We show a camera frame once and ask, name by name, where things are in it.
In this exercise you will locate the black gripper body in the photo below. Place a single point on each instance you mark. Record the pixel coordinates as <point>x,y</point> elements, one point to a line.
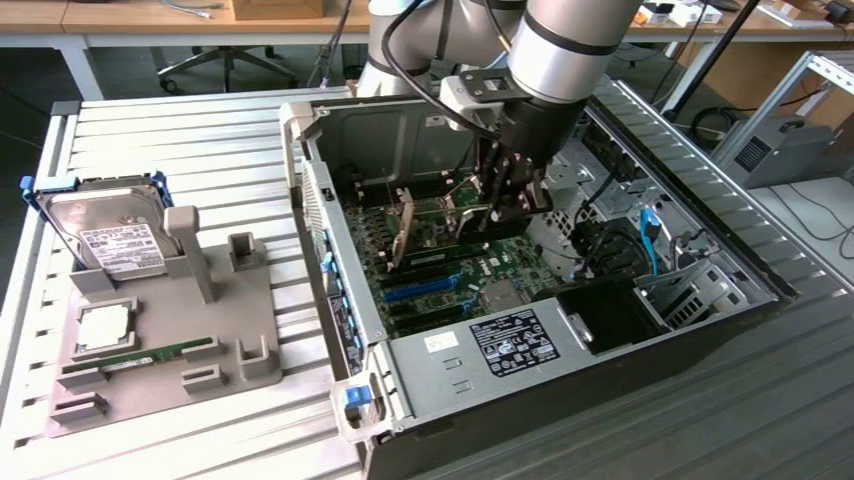
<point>540,125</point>

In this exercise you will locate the graphics card with black fan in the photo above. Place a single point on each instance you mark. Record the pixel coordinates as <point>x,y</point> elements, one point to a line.
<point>494,234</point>

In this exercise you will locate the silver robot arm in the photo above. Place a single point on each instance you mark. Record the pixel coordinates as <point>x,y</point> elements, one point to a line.
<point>567,40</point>

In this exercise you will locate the metal socket cover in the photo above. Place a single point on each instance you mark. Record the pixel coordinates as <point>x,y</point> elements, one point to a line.
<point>460,192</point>

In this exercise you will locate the silver drive cage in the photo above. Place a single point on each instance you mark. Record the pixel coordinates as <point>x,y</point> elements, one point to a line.
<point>567,175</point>

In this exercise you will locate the green motherboard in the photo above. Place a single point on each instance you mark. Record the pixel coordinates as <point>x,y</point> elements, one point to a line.
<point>507,260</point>

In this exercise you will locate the thin locking lever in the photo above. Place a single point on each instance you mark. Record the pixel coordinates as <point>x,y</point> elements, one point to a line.
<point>387,177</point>

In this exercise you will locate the black RAM slot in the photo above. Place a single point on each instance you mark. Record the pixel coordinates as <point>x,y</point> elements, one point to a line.
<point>380,186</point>
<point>380,195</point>

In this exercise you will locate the green RAM stick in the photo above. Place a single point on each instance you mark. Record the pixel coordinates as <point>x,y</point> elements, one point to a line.
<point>429,259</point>
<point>167,354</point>

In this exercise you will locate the silver chipset heatsink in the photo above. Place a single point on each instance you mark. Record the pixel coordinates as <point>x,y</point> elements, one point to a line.
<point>502,296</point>

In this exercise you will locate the black expansion slot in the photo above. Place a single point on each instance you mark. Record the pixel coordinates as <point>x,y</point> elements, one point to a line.
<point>433,322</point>
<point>427,311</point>

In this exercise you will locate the small orange white box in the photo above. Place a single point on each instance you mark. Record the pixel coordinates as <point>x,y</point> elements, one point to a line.
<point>652,15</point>

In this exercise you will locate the silver disk bay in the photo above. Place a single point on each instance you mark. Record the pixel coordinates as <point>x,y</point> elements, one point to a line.
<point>687,300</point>

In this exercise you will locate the white cardboard box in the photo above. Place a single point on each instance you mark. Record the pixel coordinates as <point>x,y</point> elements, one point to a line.
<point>694,15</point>

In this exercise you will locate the black pole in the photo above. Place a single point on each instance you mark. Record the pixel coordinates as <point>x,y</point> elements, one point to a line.
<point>723,37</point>

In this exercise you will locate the grey control box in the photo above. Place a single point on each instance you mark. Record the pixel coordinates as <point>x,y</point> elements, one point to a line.
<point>794,150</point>

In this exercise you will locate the silver power supply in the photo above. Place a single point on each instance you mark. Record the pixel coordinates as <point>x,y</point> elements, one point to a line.
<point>433,380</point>

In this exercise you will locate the brown cardboard box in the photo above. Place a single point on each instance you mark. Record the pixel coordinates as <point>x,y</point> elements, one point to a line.
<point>273,9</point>

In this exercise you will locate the blue case latch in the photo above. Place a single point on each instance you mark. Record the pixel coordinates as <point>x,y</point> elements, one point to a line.
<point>355,397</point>

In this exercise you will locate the open black PC case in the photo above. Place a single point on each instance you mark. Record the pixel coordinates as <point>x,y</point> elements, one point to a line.
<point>507,440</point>

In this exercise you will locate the grey parts rack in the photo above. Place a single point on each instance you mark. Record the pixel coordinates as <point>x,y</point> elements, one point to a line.
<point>167,320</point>

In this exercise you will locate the hard disk blue carrier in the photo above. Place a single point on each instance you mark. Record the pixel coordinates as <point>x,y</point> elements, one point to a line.
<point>113,235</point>

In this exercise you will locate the silver CPU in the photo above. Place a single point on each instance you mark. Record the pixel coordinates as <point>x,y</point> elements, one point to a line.
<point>103,327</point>

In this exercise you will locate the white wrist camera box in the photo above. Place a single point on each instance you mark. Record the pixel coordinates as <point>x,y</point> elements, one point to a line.
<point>460,107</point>

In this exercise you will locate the wooden desk white frame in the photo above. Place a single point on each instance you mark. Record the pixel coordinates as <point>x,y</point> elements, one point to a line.
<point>133,22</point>
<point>767,30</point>

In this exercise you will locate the aluminium profile frame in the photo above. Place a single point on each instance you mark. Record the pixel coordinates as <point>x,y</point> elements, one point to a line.
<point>810,62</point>

